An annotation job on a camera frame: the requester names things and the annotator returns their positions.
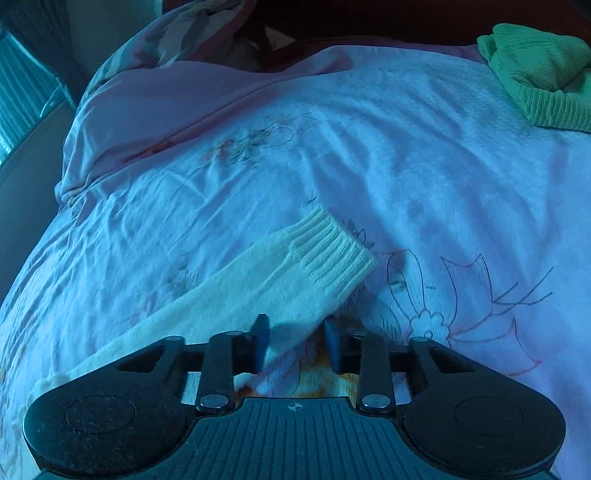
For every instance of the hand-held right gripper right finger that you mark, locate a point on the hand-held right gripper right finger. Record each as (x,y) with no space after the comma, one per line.
(332,345)

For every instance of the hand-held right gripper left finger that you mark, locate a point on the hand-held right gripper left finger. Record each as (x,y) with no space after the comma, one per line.
(261,342)

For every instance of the white knit sweater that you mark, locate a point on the white knit sweater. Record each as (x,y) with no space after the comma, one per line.
(258,281)

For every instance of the floral embroidered bedsheet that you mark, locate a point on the floral embroidered bedsheet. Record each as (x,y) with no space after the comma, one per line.
(351,157)

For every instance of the pink quilt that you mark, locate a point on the pink quilt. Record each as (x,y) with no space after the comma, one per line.
(152,101)

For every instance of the floral patterned pillow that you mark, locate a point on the floral patterned pillow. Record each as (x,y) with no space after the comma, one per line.
(184,27)

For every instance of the green knit garment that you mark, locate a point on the green knit garment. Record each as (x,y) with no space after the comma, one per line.
(535,69)

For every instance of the grey curtain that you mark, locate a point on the grey curtain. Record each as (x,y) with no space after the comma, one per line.
(46,32)

